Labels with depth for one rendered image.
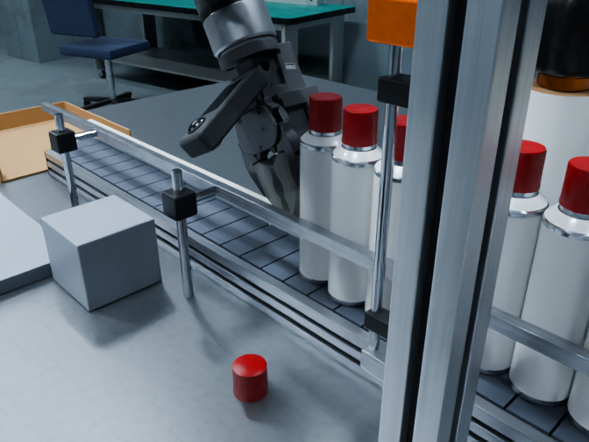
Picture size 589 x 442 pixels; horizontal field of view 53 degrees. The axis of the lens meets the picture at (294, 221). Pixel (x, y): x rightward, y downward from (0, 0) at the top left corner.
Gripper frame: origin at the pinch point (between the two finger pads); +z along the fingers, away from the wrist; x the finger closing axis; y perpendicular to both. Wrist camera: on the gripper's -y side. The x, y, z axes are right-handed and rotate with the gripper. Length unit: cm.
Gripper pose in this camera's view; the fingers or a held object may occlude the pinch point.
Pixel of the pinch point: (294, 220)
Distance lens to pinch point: 66.7
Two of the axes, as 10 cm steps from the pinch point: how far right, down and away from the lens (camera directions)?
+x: -6.0, 1.6, 7.8
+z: 3.4, 9.4, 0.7
